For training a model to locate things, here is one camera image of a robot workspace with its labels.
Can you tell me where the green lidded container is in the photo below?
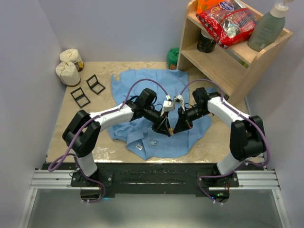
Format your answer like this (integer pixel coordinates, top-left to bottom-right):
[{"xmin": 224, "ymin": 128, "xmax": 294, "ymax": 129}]
[{"xmin": 166, "ymin": 47, "xmax": 179, "ymax": 70}]

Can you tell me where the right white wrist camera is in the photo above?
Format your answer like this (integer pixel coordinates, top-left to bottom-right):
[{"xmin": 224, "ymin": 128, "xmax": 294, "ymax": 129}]
[{"xmin": 174, "ymin": 94, "xmax": 185, "ymax": 111}]

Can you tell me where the red candy bag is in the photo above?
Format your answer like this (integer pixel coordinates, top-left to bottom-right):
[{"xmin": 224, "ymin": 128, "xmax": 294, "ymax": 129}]
[{"xmin": 196, "ymin": 0, "xmax": 261, "ymax": 49}]

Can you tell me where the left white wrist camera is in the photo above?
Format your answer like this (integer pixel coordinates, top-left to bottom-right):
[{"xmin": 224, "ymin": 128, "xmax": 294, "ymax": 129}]
[{"xmin": 161, "ymin": 100, "xmax": 175, "ymax": 115}]

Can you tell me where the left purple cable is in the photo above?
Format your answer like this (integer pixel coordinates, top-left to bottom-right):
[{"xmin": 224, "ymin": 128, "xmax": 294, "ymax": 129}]
[{"xmin": 48, "ymin": 79, "xmax": 171, "ymax": 172}]

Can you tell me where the blue button shirt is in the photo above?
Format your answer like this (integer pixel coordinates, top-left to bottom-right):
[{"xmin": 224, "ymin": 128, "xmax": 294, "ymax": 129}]
[{"xmin": 108, "ymin": 69, "xmax": 212, "ymax": 160}]

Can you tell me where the orange snack box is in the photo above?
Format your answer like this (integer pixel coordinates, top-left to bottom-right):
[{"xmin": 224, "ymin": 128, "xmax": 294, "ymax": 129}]
[{"xmin": 196, "ymin": 0, "xmax": 221, "ymax": 14}]

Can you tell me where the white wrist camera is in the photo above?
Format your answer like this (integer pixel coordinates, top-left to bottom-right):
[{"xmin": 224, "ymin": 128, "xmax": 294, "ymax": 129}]
[
  {"xmin": 161, "ymin": 100, "xmax": 175, "ymax": 115},
  {"xmin": 174, "ymin": 94, "xmax": 185, "ymax": 111}
]

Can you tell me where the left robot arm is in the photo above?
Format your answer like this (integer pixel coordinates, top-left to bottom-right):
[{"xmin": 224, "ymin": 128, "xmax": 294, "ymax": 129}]
[{"xmin": 62, "ymin": 88, "xmax": 171, "ymax": 186}]

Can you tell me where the wooden shelf unit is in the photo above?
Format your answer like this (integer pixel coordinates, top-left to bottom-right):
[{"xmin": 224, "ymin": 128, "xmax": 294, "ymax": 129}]
[{"xmin": 177, "ymin": 0, "xmax": 293, "ymax": 105}]

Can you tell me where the white cloth bag rear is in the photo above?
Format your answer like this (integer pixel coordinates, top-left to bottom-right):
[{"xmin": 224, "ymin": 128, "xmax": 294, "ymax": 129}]
[{"xmin": 59, "ymin": 48, "xmax": 84, "ymax": 72}]

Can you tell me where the dark jar on shelf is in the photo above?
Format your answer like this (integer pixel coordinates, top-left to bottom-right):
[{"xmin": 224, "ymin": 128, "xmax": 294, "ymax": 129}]
[{"xmin": 197, "ymin": 30, "xmax": 217, "ymax": 53}]

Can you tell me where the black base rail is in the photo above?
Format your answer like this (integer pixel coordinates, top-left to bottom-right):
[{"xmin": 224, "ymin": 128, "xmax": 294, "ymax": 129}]
[{"xmin": 52, "ymin": 163, "xmax": 262, "ymax": 203}]

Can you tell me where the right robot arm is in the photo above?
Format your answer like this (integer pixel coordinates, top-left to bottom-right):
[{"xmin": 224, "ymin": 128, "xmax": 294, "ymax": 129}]
[{"xmin": 173, "ymin": 87, "xmax": 266, "ymax": 187}]

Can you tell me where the white cloth bag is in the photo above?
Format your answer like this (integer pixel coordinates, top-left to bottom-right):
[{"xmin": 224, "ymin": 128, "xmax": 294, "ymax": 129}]
[
  {"xmin": 55, "ymin": 61, "xmax": 81, "ymax": 86},
  {"xmin": 59, "ymin": 48, "xmax": 84, "ymax": 72}
]

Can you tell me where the green pump bottle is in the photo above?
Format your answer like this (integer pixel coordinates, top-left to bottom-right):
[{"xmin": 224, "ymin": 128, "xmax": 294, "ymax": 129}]
[{"xmin": 247, "ymin": 0, "xmax": 293, "ymax": 51}]

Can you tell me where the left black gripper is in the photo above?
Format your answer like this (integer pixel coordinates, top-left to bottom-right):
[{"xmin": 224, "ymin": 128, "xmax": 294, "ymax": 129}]
[{"xmin": 143, "ymin": 105, "xmax": 171, "ymax": 137}]

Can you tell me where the black stand rear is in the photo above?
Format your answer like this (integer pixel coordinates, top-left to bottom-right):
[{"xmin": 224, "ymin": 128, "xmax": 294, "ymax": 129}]
[{"xmin": 86, "ymin": 75, "xmax": 105, "ymax": 95}]

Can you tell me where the black stand front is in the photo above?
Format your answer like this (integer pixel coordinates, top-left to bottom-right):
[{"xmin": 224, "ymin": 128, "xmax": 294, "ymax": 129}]
[{"xmin": 70, "ymin": 87, "xmax": 91, "ymax": 108}]

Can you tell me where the black stand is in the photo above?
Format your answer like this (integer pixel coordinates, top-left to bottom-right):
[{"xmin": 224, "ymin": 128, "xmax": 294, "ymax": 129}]
[
  {"xmin": 86, "ymin": 75, "xmax": 105, "ymax": 95},
  {"xmin": 70, "ymin": 87, "xmax": 91, "ymax": 108}
]

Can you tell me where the white cloth bag front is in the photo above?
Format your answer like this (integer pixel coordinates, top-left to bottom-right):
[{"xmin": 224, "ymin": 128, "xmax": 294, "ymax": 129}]
[{"xmin": 55, "ymin": 61, "xmax": 81, "ymax": 86}]

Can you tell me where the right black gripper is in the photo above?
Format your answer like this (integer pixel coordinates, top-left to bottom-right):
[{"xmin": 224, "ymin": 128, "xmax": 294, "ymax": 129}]
[{"xmin": 173, "ymin": 105, "xmax": 211, "ymax": 133}]

